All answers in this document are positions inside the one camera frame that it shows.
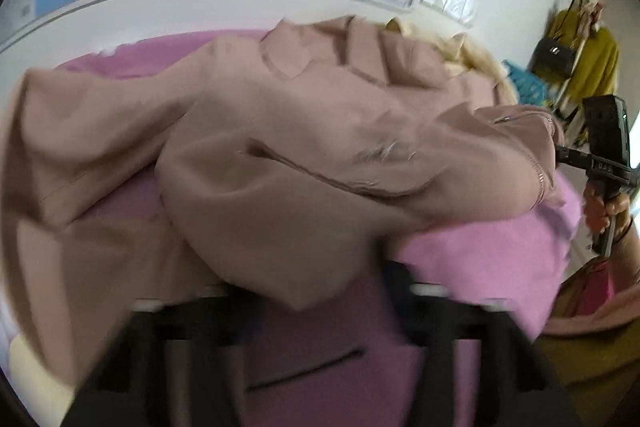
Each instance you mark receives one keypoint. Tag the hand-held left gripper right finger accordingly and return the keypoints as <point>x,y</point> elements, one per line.
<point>425,307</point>

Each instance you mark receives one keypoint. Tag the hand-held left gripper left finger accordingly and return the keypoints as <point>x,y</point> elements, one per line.
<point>200,322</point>

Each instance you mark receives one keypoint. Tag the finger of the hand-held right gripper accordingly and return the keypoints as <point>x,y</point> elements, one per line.
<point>572,155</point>

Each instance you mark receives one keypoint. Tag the dusty pink coat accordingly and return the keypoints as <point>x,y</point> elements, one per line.
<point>280,147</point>

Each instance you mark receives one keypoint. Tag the person's right forearm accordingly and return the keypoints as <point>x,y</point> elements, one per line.
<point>627,242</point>

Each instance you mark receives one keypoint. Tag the black shoulder bag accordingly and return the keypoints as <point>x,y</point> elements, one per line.
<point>552,54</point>

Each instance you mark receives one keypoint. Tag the person's right hand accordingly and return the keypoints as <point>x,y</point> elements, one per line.
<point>607,212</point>

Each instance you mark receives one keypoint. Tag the pink bed sheet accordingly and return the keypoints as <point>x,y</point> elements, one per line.
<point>480,257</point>

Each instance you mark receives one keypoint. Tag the mustard hanging garment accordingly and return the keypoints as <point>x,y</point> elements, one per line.
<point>597,57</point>

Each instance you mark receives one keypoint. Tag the cream garment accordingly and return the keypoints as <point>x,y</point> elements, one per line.
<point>475,54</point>

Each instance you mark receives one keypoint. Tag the person's olive garment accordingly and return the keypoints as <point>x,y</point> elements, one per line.
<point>590,372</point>

